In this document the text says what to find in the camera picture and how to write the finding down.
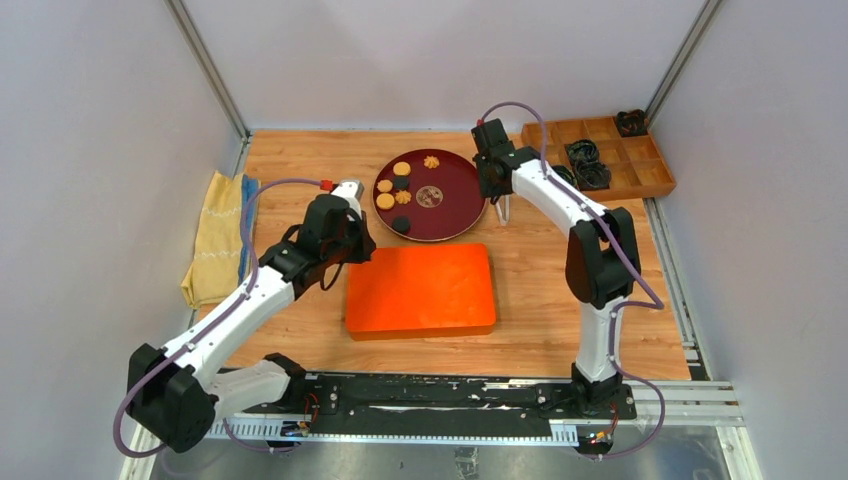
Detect black sandwich cookie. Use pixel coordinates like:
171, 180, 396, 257
392, 175, 410, 191
391, 216, 411, 235

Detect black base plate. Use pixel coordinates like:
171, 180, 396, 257
251, 372, 637, 439

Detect orange box lid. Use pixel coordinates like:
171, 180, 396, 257
344, 243, 497, 341

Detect yellow round cookie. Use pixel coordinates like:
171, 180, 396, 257
375, 192, 396, 211

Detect dark red round plate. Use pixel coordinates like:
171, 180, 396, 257
369, 149, 487, 243

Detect metal tongs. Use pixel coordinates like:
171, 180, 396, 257
494, 196, 511, 226

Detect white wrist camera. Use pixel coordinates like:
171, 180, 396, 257
330, 179, 364, 210

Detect yellow cloth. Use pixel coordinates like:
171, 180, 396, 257
181, 172, 242, 309

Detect black paper cup corner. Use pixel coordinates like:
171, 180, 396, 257
614, 109, 648, 138

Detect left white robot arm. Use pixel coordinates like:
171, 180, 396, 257
113, 191, 375, 453

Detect yellow flower cookie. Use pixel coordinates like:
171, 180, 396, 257
394, 190, 412, 205
423, 155, 440, 169

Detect blue cloth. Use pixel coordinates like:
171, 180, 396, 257
238, 174, 260, 282

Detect black paper cup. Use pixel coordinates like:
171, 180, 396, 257
552, 165, 578, 187
574, 160, 612, 191
565, 139, 600, 166

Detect wooden compartment organizer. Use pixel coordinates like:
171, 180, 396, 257
521, 116, 677, 203

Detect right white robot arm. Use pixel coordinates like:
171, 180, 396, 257
471, 119, 641, 418

